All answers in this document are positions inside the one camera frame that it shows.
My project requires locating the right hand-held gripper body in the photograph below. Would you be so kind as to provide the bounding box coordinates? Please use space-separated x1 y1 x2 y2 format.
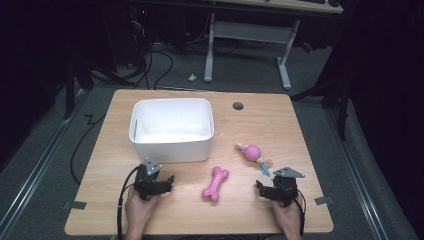
271 166 306 208

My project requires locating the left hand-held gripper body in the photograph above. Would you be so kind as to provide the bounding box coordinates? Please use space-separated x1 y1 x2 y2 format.
133 156 164 201

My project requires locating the white plastic bin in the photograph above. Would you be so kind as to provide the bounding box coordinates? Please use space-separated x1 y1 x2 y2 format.
128 97 215 164

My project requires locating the pink ball rope toy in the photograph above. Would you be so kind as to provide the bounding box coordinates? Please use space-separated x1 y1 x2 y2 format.
234 142 274 178

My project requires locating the pink spiky bone toy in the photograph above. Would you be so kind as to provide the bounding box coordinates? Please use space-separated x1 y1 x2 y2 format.
201 165 230 203

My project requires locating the person's right hand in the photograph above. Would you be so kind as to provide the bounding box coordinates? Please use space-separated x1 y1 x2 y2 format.
270 193 305 228

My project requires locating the person's left hand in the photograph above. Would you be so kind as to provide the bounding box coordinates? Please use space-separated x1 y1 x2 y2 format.
124 188 160 228

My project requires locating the grey tape piece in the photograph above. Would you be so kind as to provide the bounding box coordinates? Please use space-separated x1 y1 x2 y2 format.
69 200 88 211
314 195 334 206

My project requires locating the black tripod stand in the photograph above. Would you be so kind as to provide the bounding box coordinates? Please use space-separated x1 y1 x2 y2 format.
289 75 352 142

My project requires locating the dark metal stand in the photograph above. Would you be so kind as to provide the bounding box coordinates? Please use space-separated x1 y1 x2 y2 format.
62 54 96 120

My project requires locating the desk with white legs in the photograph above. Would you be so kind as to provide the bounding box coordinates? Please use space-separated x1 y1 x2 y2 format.
203 0 344 91

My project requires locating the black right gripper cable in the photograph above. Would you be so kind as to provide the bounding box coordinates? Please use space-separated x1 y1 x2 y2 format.
294 188 307 238

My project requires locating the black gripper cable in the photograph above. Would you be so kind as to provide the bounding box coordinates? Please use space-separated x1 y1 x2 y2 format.
294 188 307 238
115 165 141 240

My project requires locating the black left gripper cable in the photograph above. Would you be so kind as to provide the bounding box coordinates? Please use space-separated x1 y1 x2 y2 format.
115 165 141 240

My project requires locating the metal floor rail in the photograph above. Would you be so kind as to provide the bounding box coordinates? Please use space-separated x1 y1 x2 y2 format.
0 89 90 235
325 109 389 240

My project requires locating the long black floor cable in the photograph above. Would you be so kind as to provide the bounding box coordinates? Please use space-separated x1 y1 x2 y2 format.
69 113 108 186

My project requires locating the looping black floor cable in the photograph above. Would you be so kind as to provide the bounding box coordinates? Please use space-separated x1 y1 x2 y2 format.
151 49 175 90

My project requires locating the black cable bundle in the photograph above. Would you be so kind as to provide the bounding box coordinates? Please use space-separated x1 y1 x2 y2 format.
129 18 154 90

